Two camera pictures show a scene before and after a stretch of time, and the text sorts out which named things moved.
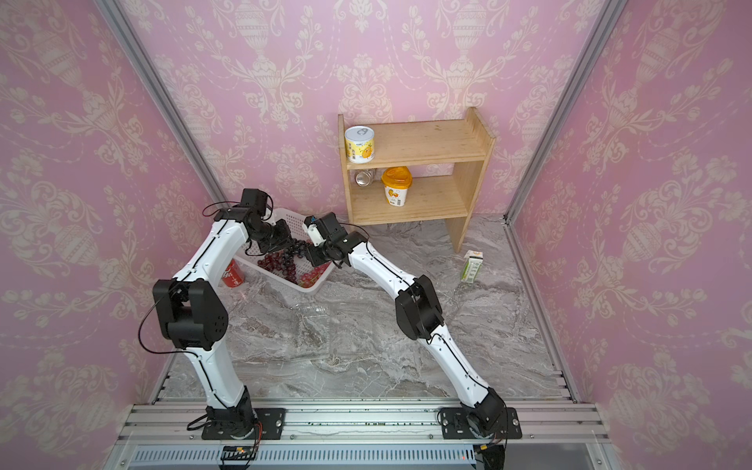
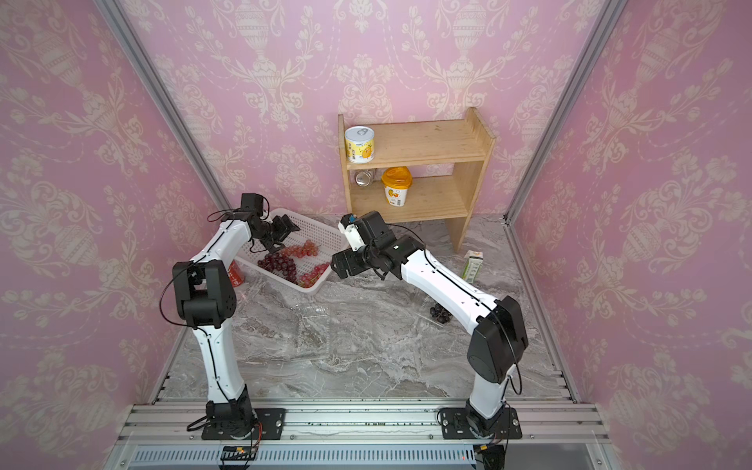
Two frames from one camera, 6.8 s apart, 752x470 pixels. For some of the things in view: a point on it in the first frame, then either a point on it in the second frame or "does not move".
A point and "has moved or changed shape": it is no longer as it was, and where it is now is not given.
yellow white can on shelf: x=359 y=144 does not move
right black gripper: x=314 y=258 to x=342 y=268
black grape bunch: x=295 y=248 has moved or changed shape
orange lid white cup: x=396 y=181 does not move
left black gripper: x=285 y=237 does not move
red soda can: x=233 y=275 does not move
